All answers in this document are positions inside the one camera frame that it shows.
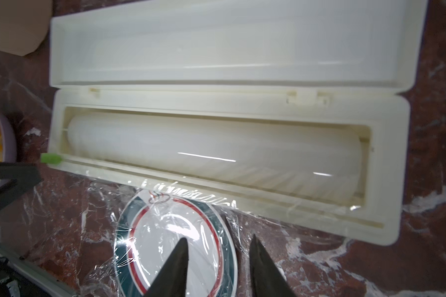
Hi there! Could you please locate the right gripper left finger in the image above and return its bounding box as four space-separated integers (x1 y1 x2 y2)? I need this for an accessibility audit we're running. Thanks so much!
144 238 189 297

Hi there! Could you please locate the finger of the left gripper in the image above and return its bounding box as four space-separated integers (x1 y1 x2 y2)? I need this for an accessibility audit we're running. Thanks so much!
0 162 42 210

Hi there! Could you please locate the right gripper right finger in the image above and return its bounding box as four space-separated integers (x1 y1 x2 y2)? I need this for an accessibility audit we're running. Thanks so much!
249 235 296 297

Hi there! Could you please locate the white plate green red rim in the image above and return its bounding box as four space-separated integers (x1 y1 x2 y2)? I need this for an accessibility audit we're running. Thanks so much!
114 190 238 297

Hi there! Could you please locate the cream plastic wrap dispenser box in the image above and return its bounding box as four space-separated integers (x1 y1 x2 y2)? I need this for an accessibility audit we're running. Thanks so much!
48 1 428 246

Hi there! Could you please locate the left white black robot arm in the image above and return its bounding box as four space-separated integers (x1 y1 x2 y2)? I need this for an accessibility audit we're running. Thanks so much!
0 162 77 297

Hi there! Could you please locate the plastic wrap roll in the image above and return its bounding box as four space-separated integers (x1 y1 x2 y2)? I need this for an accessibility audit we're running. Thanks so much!
66 112 362 202

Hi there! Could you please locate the beige flower pot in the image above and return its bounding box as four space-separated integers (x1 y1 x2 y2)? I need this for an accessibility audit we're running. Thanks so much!
0 0 53 56

